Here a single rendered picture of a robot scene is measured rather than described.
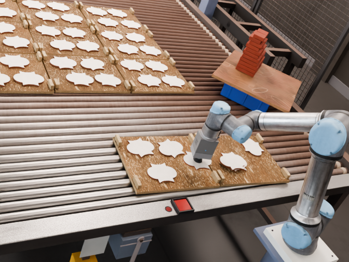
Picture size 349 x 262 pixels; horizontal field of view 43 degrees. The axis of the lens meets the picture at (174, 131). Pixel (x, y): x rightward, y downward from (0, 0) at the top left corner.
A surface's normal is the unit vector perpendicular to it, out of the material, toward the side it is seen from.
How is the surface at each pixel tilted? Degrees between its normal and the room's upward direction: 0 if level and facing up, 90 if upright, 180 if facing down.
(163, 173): 0
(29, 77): 0
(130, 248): 90
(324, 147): 83
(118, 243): 90
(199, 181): 0
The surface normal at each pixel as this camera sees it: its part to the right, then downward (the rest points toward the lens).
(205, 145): 0.16, 0.62
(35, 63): 0.30, -0.77
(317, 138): -0.62, 0.16
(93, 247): 0.43, 0.63
